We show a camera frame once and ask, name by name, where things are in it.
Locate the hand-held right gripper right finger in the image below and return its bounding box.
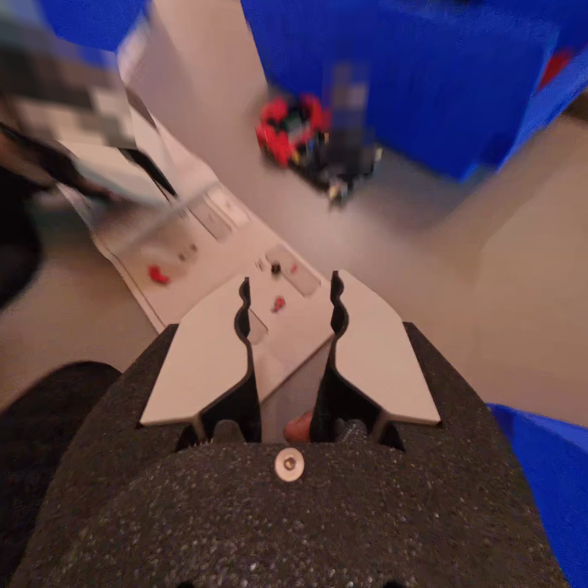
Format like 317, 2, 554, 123
331, 270, 441, 442

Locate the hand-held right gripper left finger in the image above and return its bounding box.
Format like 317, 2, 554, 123
140, 276, 254, 442

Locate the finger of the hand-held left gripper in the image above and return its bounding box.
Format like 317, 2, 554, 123
60, 142, 178, 205

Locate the red and black lego car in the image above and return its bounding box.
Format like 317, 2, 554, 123
255, 94, 382, 207

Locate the lego instruction booklet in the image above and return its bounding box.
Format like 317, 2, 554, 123
60, 101, 336, 405

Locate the person's right hand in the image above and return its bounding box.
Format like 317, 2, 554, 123
284, 412, 315, 444

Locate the black rounded object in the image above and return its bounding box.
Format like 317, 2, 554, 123
0, 363, 122, 575
0, 165, 44, 308

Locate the blue divided storage bin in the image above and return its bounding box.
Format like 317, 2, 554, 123
241, 0, 588, 180

